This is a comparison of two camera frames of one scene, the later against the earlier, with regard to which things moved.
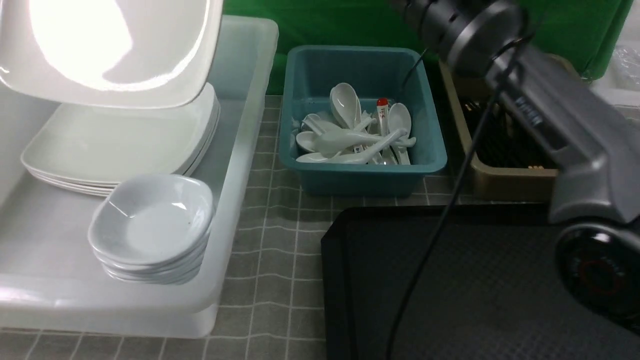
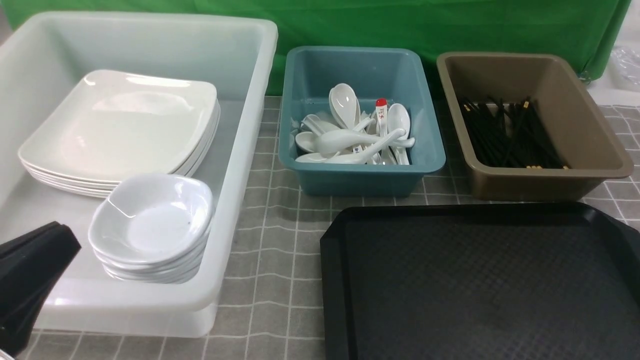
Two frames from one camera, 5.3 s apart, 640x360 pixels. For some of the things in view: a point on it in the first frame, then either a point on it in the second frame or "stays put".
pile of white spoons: x=352 y=136 stays put
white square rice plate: x=124 y=54 → x=106 y=126
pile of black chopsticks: x=502 y=144 stays put
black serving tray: x=492 y=291 stays put
